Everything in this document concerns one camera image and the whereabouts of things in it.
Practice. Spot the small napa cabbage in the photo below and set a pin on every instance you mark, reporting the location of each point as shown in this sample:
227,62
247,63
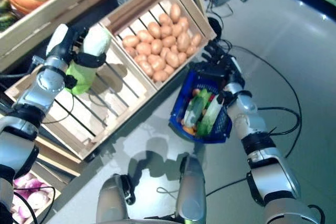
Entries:
191,111

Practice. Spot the green white napa cabbage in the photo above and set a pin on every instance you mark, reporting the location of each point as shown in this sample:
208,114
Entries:
92,43
210,116

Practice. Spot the green striped pumpkin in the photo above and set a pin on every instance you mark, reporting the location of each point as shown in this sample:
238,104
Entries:
4,14

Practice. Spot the purple white onion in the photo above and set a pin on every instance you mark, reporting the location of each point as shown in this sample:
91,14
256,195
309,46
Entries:
39,199

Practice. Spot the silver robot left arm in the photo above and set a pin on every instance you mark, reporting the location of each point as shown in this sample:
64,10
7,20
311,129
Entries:
42,87

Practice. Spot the wooden slatted cabbage crate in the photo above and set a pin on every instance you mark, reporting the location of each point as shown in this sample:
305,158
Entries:
126,95

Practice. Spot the silver robot leg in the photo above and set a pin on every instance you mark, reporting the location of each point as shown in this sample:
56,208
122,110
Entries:
110,200
190,190

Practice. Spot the silver robot left leg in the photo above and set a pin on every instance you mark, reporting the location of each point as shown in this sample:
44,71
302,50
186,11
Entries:
110,200

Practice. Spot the wooden potato crate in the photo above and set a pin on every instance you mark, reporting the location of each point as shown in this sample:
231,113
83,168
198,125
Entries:
131,6

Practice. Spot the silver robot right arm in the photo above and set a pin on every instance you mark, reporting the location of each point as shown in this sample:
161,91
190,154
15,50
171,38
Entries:
252,119

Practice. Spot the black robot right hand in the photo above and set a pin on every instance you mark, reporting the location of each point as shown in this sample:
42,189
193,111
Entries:
218,62

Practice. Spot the silver robot right leg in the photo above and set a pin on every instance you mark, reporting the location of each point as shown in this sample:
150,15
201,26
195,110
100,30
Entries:
190,190

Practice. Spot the tan potato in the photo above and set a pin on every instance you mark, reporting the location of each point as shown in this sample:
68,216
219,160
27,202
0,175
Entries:
182,57
165,19
145,36
143,48
158,64
169,69
175,11
154,30
190,50
130,41
196,39
156,46
168,41
160,76
183,40
172,58
146,68

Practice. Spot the wooden pumpkin crate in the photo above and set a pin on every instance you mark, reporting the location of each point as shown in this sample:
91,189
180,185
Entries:
52,19

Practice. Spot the wooden onion crate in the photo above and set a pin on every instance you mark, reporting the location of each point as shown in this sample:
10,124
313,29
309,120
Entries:
56,195

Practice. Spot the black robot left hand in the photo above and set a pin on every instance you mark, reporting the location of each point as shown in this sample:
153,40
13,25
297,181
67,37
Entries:
56,40

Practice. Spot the blue plastic shopping basket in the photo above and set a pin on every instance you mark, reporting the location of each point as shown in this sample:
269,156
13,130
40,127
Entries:
181,98

